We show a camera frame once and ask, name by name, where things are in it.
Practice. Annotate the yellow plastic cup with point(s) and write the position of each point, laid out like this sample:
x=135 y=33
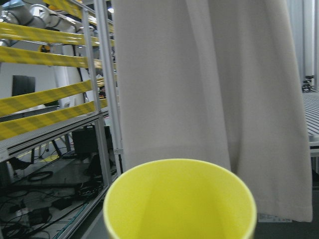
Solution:
x=179 y=199

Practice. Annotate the neighbouring robot arm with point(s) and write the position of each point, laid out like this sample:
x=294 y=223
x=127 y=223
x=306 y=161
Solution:
x=37 y=15

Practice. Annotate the beige hanging curtain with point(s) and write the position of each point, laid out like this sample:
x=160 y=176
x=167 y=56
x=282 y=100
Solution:
x=216 y=80

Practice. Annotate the aluminium frame with yellow tape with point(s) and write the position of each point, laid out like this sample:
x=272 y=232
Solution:
x=58 y=143

